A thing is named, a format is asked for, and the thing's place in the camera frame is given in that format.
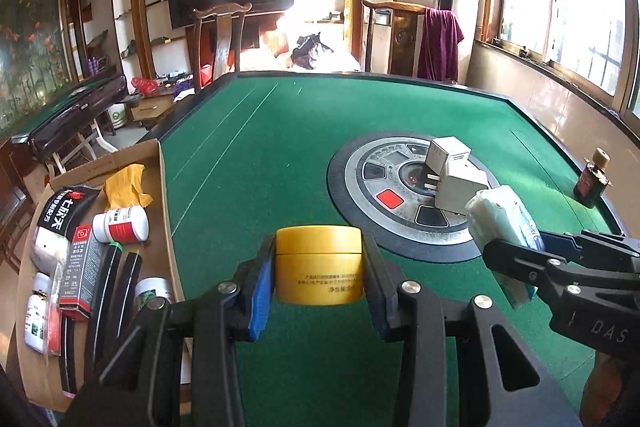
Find black and white pouch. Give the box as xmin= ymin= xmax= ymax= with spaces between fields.
xmin=31 ymin=187 xmax=101 ymax=273

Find black marker pink caps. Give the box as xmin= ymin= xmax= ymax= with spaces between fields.
xmin=107 ymin=251 xmax=143 ymax=348

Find yellow jar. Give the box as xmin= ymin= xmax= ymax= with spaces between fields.
xmin=275 ymin=225 xmax=364 ymax=306

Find white bottle red label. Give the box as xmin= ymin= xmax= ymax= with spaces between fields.
xmin=92 ymin=206 xmax=150 ymax=244

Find red and grey glue box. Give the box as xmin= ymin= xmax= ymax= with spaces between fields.
xmin=57 ymin=223 xmax=108 ymax=320

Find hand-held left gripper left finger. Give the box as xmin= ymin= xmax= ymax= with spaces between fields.
xmin=65 ymin=234 xmax=278 ymax=427

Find person's right hand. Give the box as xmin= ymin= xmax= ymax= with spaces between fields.
xmin=580 ymin=349 xmax=632 ymax=425

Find yellow packet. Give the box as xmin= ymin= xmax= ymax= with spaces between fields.
xmin=102 ymin=163 xmax=152 ymax=210

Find dark wooden stool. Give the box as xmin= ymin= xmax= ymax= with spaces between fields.
xmin=0 ymin=139 xmax=38 ymax=273

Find purple cloth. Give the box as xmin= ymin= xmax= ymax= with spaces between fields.
xmin=417 ymin=8 xmax=465 ymax=82

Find dark perfume bottle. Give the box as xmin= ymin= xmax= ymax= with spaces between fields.
xmin=573 ymin=148 xmax=613 ymax=209

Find wooden chair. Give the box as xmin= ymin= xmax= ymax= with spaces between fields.
xmin=361 ymin=0 xmax=427 ymax=75
xmin=186 ymin=2 xmax=253 ymax=94

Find dark framed mahjong table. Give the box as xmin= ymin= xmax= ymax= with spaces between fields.
xmin=10 ymin=72 xmax=130 ymax=168

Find white power adapter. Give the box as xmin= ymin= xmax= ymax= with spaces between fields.
xmin=425 ymin=136 xmax=472 ymax=180
xmin=434 ymin=161 xmax=490 ymax=214

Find white and green bucket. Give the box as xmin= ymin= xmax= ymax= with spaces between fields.
xmin=107 ymin=103 xmax=128 ymax=135

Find cardboard box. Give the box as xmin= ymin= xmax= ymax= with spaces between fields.
xmin=15 ymin=138 xmax=193 ymax=415

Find floral wall mural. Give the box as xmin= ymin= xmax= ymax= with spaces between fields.
xmin=0 ymin=0 xmax=73 ymax=128

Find black marker green cap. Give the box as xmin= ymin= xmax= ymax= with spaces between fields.
xmin=82 ymin=242 xmax=123 ymax=378

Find round mahjong table centre panel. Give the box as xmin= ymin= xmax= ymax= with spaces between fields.
xmin=327 ymin=133 xmax=501 ymax=264

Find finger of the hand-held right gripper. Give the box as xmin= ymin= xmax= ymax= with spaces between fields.
xmin=540 ymin=230 xmax=640 ymax=279
xmin=482 ymin=238 xmax=640 ymax=303

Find pale tissue pack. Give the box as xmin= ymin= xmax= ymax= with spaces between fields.
xmin=464 ymin=186 xmax=546 ymax=310

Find black and white clothing pile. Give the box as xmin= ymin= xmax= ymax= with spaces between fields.
xmin=291 ymin=33 xmax=335 ymax=70

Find low wooden cabinet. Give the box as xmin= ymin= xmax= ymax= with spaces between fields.
xmin=127 ymin=82 xmax=193 ymax=122

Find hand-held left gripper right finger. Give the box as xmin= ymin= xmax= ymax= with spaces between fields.
xmin=362 ymin=234 xmax=583 ymax=427

